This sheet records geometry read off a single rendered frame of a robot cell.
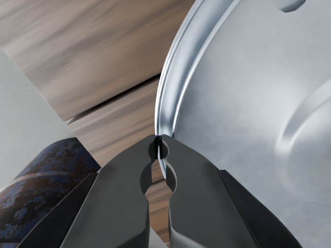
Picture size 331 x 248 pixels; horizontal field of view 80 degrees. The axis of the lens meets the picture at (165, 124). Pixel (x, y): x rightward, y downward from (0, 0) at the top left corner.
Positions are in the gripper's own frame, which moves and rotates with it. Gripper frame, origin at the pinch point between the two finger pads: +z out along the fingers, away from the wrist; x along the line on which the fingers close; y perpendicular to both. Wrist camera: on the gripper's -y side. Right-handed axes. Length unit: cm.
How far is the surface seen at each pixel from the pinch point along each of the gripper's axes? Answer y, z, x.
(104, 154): 4.1, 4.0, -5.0
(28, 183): 22.8, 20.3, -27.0
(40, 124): 19, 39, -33
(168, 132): 0.8, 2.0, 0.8
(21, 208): 22.2, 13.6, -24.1
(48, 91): -1.9, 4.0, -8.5
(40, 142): 25, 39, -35
